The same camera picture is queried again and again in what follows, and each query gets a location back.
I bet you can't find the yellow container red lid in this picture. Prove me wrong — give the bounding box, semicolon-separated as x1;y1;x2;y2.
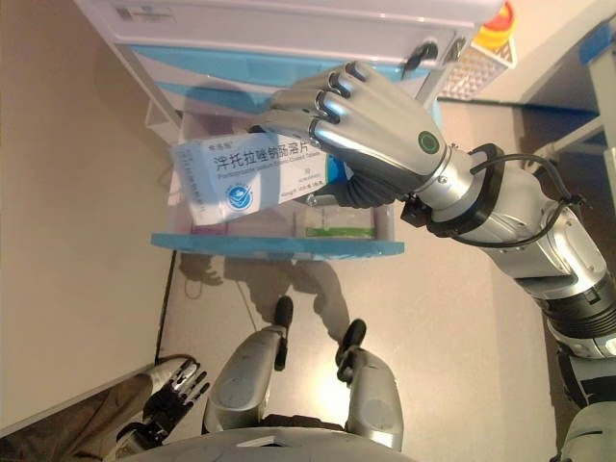
474;1;517;49

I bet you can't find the green white packet tray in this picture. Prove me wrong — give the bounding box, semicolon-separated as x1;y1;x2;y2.
303;204;377;241

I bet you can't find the white medical cart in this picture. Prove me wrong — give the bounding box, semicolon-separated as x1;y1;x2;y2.
71;0;504;143

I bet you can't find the black cart lock key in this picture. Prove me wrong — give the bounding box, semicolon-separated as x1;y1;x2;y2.
402;40;438;74

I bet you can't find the blue bed corner bracket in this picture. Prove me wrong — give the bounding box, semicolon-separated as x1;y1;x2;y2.
579;21;616;64

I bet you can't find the pink white small box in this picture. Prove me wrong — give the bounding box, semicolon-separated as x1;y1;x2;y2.
189;221;230;238

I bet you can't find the silver robot left leg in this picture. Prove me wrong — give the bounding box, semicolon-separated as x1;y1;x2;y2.
204;324;290;432

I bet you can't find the black robot foot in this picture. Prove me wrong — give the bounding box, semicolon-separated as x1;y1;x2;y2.
340;319;368;355
272;295;295;329

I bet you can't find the black robot left foot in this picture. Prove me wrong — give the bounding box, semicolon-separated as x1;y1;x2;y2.
272;295;295;329

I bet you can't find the cream hospital bed frame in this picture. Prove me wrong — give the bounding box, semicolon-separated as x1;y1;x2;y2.
522;13;616;203

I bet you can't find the white blue medicine box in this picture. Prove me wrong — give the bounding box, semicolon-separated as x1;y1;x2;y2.
167;134;355;227

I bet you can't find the silver robot right leg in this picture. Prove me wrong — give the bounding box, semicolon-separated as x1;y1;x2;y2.
334;346;404;452

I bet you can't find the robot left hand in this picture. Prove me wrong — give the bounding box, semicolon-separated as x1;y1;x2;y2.
142;356;212;434

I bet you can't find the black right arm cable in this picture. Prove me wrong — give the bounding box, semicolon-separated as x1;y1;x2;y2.
467;151;587;245

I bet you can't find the silver robot leg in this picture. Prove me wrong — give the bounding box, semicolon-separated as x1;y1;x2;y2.
204;324;290;432
334;346;404;452

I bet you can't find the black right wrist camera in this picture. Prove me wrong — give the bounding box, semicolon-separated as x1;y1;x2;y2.
398;194;437;228

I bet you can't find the black robot right foot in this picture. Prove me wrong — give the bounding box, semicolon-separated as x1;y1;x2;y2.
340;319;368;355

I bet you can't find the white mesh basket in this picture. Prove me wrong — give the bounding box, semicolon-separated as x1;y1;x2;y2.
435;38;517;103

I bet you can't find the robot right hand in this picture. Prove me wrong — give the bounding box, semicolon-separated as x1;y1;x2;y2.
247;61;453;211

